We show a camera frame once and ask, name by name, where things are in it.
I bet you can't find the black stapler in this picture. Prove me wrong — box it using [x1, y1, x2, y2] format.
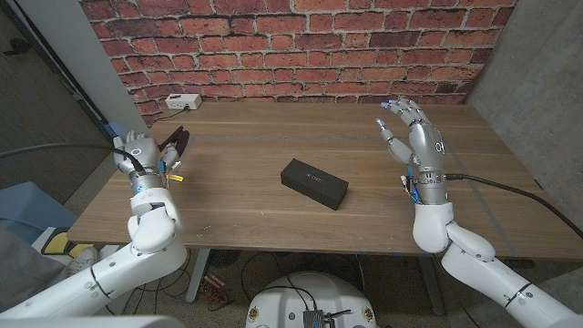
[158, 126, 191, 159]

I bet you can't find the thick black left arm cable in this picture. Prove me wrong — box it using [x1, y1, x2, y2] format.
[0, 142, 147, 175]

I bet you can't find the black round floor grille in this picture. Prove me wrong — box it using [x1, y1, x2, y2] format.
[210, 249, 241, 269]

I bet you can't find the black power strip cable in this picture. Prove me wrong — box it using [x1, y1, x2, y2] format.
[153, 107, 189, 123]

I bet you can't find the blue seat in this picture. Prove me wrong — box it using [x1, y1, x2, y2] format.
[0, 180, 79, 233]

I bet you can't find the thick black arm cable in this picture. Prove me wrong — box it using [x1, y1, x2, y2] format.
[0, 142, 147, 175]
[445, 172, 583, 241]

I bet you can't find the white yellow black floor mat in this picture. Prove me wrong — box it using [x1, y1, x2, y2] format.
[31, 226, 120, 263]

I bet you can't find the orange wire bundle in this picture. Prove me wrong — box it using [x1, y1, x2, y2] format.
[199, 272, 229, 307]

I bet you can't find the person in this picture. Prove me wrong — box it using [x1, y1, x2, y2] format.
[0, 225, 99, 313]

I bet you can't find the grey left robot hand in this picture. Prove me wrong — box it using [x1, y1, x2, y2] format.
[112, 130, 182, 195]

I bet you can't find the red brick print backdrop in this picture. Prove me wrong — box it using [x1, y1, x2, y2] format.
[77, 0, 518, 128]

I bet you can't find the grey module on robot base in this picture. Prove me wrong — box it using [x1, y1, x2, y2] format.
[302, 309, 339, 328]

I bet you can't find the grey table leg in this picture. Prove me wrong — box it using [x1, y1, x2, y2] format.
[418, 257, 445, 316]
[186, 248, 211, 304]

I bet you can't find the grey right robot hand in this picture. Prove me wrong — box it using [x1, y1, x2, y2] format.
[375, 97, 450, 206]

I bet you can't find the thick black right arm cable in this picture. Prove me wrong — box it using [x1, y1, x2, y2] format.
[445, 172, 583, 241]

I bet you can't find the black door handle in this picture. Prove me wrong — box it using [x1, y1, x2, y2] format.
[3, 36, 33, 56]

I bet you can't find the dark grey panelled door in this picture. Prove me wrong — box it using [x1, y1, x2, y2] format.
[0, 6, 116, 205]

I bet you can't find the white power strip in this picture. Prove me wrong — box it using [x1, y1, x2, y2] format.
[164, 93, 203, 111]

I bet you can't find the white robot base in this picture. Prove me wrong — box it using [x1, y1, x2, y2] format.
[245, 272, 378, 328]

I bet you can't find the black rectangular box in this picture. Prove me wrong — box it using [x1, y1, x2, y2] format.
[280, 158, 350, 211]

